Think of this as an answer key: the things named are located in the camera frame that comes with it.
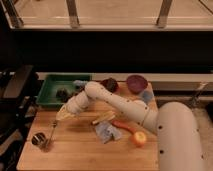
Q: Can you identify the silver metal fork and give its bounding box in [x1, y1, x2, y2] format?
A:
[45, 120, 58, 149]

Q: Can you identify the small blue cup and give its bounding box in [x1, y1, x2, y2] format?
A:
[140, 91, 153, 104]

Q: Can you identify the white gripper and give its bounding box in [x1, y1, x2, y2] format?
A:
[56, 103, 79, 121]

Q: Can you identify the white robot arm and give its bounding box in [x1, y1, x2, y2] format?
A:
[56, 81, 206, 171]

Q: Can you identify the dark grapes toy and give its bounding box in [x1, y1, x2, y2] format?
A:
[75, 86, 84, 94]

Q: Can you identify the black equipment on left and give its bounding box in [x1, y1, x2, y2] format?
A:
[0, 65, 39, 171]

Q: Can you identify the yellow red apple toy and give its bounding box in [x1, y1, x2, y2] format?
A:
[131, 131, 147, 147]

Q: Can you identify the blue cloth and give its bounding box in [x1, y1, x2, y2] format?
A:
[95, 121, 122, 143]

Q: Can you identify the light blue object in tray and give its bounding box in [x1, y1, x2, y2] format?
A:
[73, 80, 88, 87]

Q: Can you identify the yellow banana toy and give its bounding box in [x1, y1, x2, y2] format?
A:
[92, 111, 115, 125]

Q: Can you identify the dark green vegetable toy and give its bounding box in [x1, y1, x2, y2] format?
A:
[56, 88, 69, 102]

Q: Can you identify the small metal cup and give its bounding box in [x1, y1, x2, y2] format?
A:
[31, 132, 49, 152]

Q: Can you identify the green plastic tray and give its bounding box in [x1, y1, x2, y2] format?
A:
[36, 74, 91, 108]

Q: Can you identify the orange carrot toy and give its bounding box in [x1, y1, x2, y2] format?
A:
[111, 120, 134, 134]

